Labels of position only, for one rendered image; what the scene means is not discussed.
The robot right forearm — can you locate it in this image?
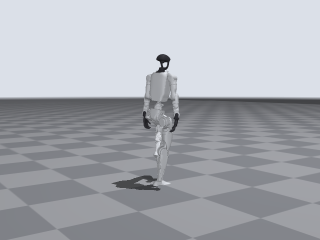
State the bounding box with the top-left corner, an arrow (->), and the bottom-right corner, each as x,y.
172,93 -> 180,117

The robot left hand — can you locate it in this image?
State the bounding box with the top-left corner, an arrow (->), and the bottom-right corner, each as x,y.
143,111 -> 151,129

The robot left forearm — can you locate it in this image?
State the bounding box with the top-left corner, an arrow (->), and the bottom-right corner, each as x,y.
142,96 -> 150,114

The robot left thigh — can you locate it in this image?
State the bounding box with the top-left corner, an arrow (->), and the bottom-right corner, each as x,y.
145,109 -> 163,132

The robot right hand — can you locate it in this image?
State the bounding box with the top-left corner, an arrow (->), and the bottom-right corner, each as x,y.
169,113 -> 179,133

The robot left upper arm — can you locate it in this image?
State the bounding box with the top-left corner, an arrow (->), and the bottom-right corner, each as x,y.
145,74 -> 152,99

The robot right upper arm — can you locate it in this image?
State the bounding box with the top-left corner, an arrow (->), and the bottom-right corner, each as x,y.
167,74 -> 177,101

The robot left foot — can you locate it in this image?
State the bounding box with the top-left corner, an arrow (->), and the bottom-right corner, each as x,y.
153,151 -> 159,160

